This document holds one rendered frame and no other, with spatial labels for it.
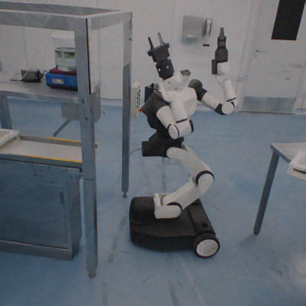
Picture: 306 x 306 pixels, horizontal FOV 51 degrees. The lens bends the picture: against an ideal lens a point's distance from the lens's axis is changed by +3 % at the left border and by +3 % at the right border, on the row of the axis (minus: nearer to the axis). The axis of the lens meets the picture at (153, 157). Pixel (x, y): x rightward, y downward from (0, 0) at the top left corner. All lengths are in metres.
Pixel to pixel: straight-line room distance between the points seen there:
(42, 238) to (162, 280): 0.88
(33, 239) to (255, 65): 4.49
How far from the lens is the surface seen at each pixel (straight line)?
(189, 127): 1.75
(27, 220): 2.37
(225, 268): 2.51
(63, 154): 2.08
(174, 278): 2.36
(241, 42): 5.63
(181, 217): 2.60
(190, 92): 2.11
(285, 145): 2.52
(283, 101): 6.08
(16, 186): 2.24
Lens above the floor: 1.73
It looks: 27 degrees down
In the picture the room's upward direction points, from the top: 4 degrees clockwise
